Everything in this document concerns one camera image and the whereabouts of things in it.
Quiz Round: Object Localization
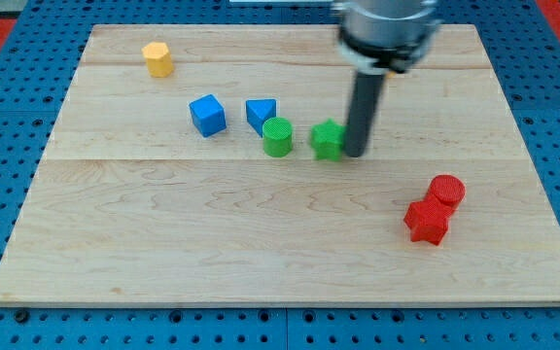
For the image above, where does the blue cube block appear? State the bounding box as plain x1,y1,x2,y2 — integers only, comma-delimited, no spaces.
189,94,227,137

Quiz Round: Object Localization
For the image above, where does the red cylinder block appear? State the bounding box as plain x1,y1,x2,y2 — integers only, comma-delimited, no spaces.
426,174,466,210

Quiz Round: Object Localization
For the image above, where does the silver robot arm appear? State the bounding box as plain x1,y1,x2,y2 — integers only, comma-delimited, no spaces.
332,0,441,75

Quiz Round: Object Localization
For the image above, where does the blue triangle block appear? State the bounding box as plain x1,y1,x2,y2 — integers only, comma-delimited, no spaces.
245,99,276,137

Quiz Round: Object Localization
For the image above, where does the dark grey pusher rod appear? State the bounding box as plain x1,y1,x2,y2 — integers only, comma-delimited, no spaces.
344,72,385,158

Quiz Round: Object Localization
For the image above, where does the green star block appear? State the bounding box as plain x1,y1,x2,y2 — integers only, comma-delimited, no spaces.
310,119,345,161

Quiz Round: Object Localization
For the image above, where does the red star block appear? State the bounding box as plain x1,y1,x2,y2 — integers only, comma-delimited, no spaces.
403,197,454,246

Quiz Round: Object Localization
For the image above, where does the yellow hexagon block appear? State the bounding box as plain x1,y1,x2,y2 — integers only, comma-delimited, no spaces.
141,42,174,78

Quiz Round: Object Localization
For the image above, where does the wooden board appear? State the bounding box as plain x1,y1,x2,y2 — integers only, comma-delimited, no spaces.
0,24,560,308

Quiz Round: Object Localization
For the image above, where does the green cylinder block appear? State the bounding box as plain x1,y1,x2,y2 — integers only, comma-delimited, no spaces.
262,117,293,158

